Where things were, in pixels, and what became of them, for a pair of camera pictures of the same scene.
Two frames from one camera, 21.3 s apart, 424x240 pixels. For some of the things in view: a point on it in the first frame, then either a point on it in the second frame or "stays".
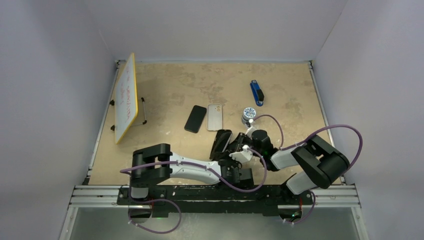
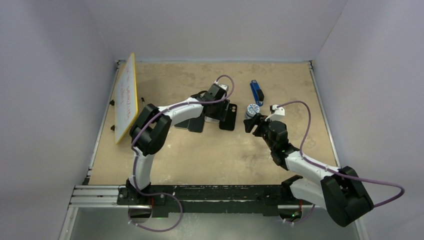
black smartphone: (195, 119) stays
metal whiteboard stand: (112, 102) stays
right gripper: (241, 137) → (260, 120)
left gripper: (235, 162) → (220, 115)
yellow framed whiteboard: (126, 110) stays
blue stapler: (258, 93) stays
